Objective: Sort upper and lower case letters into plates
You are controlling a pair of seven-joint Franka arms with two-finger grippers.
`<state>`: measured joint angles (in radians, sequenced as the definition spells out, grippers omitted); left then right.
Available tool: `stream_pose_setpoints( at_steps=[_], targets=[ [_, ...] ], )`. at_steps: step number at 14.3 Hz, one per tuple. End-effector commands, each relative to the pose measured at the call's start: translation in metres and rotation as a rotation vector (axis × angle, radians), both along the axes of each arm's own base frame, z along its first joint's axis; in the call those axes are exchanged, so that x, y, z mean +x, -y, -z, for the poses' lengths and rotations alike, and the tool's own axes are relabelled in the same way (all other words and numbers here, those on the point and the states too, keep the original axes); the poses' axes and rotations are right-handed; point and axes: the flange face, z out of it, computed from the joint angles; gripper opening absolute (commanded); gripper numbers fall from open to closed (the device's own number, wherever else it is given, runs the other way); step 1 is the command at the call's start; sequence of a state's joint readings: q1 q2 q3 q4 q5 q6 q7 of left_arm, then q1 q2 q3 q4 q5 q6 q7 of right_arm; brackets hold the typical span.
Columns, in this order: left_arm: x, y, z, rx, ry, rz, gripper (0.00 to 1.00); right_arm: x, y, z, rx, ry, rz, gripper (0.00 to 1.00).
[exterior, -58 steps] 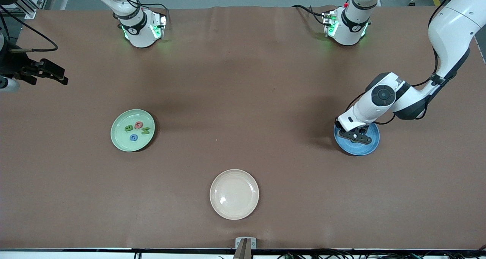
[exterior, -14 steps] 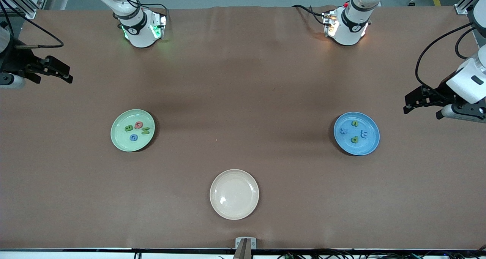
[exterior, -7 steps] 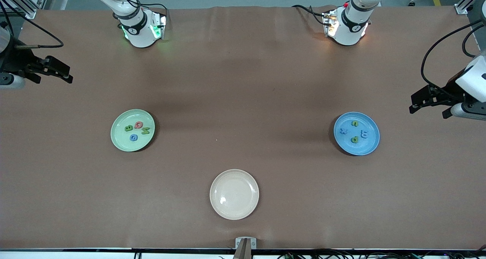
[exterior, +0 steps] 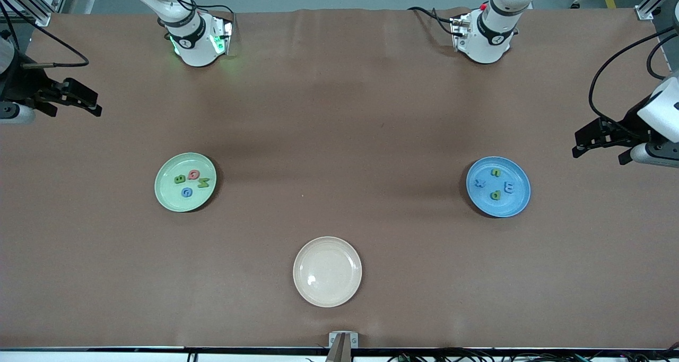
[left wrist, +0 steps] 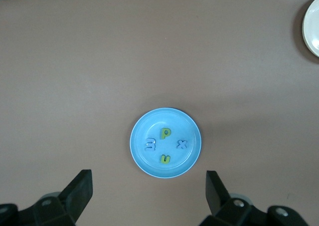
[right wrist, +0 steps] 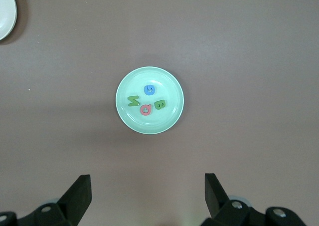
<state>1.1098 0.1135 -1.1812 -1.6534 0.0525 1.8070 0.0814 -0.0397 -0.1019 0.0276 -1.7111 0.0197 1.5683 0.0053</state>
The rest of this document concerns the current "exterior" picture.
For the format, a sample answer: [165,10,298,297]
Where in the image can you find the black left base cable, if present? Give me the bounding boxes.
[407,5,459,38]

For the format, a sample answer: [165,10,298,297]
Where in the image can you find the black right base cable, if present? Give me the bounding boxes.
[183,0,238,39]

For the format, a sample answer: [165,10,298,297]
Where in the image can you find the aluminium frame profile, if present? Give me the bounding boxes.
[637,0,673,21]
[0,0,72,27]

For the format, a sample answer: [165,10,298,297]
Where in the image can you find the brown table cover mat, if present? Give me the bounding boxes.
[0,7,679,350]

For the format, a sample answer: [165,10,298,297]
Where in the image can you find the black base cable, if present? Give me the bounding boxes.
[407,5,459,38]
[183,0,238,39]

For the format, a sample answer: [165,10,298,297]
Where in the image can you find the blue plate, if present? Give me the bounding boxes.
[466,156,532,218]

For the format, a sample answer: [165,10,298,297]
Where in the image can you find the beige plate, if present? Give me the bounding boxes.
[293,236,363,308]

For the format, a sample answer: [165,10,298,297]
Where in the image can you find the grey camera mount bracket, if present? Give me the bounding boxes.
[328,331,359,362]

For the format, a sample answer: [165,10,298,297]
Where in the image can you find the green plate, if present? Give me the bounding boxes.
[154,152,217,213]

